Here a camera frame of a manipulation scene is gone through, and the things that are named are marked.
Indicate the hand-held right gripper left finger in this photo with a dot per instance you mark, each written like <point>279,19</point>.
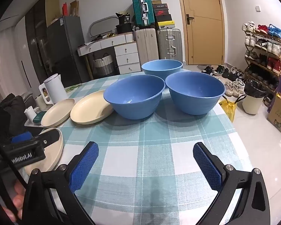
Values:
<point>84,166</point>

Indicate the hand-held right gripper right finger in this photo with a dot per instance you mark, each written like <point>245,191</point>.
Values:
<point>208,166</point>

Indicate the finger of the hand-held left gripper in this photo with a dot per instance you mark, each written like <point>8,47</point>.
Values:
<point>21,137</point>
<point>50,137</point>

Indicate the cream plate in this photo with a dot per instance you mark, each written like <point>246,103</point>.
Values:
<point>57,113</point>
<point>89,110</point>
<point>54,155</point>

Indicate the blue bowl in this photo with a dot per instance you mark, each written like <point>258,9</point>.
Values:
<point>161,71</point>
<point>133,107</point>
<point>194,103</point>

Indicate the person's left hand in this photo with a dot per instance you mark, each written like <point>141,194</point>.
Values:
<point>17,199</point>

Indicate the teal lidded container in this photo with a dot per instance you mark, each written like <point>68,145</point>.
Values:
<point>38,117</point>

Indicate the white cup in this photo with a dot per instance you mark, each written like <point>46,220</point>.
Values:
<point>30,113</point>

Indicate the black jacket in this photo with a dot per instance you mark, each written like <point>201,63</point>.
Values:
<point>11,107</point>

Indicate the cream mug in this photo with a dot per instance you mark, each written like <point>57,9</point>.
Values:
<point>40,103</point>

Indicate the white electric kettle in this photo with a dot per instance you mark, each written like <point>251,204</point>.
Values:
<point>56,91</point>

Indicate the green packet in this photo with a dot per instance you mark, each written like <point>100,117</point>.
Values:
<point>72,88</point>

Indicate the teal plaid tablecloth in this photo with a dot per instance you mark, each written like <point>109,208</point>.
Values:
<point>142,157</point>

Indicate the yellow plastic bag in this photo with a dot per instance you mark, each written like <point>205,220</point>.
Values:
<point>229,109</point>

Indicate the printed cardboard box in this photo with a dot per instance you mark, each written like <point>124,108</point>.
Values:
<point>278,117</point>

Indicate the grey refrigerator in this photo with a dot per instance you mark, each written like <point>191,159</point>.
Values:
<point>65,51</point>

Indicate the wicker basket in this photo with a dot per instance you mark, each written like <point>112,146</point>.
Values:
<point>104,65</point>

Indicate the group of loose sneakers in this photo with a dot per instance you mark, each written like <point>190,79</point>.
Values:
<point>229,75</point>

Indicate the dark tall cabinet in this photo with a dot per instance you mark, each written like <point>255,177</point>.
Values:
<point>35,39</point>

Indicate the white desk with drawers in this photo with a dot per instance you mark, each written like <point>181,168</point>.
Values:
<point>126,51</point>

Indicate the oval grey mirror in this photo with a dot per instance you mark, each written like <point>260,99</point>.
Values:
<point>100,27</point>

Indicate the silver suitcase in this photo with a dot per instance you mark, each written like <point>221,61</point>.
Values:
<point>169,44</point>

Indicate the red bottle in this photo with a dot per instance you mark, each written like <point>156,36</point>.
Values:
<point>65,9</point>

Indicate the beige suitcase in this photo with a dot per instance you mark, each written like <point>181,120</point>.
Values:
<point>146,46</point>

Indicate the group of racked shoes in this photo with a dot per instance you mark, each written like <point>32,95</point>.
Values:
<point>260,42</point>

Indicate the black bag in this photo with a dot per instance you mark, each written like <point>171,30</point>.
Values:
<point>124,24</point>

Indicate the wooden door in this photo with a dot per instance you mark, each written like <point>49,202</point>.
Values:
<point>206,28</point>

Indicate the black and yellow shoe box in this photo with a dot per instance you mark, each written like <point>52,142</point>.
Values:
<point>165,25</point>

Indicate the teal suitcase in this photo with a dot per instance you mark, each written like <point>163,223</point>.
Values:
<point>141,9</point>

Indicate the black and red shoe box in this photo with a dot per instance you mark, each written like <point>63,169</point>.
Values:
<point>161,13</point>

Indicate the brown shoe box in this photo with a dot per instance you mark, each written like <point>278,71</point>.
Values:
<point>159,2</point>

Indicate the white wall switch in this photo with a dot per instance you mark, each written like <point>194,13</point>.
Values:
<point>258,8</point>

